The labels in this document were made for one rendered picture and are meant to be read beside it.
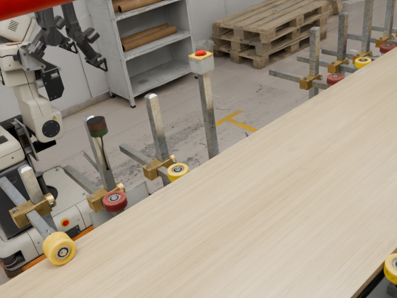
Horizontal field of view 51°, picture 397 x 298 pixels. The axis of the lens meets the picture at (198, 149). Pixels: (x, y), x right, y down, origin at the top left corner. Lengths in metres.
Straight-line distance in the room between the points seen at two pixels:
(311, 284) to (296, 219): 0.24
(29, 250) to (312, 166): 1.66
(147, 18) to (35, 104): 2.49
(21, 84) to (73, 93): 2.01
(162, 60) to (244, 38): 0.96
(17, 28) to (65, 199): 1.02
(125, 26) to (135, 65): 0.43
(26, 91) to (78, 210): 0.74
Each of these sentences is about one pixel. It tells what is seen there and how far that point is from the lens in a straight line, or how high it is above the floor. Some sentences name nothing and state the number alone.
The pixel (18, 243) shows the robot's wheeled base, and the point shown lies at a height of 0.27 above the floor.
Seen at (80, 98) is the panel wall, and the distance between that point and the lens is 4.43.
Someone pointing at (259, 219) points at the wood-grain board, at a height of 0.90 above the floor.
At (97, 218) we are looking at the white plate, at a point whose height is 0.76.
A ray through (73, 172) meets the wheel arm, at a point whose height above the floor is 0.86.
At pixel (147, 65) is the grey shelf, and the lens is 4.74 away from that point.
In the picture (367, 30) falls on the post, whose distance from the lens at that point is 2.63.
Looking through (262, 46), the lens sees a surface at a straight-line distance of 4.62.
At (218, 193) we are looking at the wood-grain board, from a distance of 1.39.
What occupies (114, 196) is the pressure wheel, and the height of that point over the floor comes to 0.91.
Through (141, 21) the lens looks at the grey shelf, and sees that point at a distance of 4.63.
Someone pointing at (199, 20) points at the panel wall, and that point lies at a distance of 5.14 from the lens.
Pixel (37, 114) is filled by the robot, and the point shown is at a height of 0.84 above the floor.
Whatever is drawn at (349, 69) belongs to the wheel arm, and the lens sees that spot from 2.40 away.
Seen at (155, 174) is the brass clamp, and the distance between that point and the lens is 1.64.
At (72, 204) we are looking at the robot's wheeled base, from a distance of 2.59.
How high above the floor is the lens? 1.76
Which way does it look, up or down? 32 degrees down
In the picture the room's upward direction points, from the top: 9 degrees counter-clockwise
